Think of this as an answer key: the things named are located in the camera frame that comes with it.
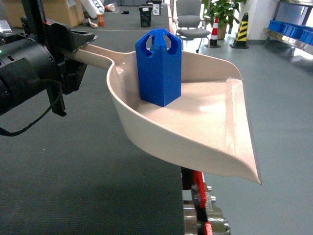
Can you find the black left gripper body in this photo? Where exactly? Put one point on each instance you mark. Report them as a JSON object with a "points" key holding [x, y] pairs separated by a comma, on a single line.
{"points": [[59, 40]]}

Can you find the blue plastic part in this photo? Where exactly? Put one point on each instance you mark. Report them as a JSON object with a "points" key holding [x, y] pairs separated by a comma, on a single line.
{"points": [[159, 66]]}

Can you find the beige plastic dustpan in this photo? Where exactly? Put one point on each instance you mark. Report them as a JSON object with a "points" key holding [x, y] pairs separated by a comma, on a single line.
{"points": [[206, 129]]}

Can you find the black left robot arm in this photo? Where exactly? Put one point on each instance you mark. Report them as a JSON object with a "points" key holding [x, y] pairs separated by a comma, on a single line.
{"points": [[35, 61]]}

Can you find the steel shelf rack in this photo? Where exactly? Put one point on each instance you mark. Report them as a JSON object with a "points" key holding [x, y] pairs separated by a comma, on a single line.
{"points": [[289, 24]]}

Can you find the large open cardboard box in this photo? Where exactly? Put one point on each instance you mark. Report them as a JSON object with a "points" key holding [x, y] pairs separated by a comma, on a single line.
{"points": [[69, 12]]}

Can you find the small orange bottle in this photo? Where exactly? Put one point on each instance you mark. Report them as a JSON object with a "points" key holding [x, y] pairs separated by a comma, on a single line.
{"points": [[100, 19]]}

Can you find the black box device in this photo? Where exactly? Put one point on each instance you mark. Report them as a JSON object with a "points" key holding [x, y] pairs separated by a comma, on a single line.
{"points": [[145, 15]]}

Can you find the grey office chair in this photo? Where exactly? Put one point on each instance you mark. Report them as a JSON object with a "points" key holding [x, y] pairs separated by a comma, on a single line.
{"points": [[189, 21]]}

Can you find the red white traffic cone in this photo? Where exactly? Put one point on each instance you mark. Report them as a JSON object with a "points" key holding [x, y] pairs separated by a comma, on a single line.
{"points": [[213, 41]]}

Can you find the green potted plant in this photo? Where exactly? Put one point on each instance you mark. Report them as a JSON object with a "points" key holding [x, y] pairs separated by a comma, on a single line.
{"points": [[224, 10]]}

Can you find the yellow black traffic cone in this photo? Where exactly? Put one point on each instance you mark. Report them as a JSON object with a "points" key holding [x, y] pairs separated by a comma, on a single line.
{"points": [[240, 41]]}

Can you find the wooden handled brush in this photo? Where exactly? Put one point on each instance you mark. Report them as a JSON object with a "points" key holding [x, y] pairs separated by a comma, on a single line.
{"points": [[88, 22]]}

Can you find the red table frame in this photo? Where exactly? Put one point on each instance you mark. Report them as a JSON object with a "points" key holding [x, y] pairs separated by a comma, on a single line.
{"points": [[200, 214]]}

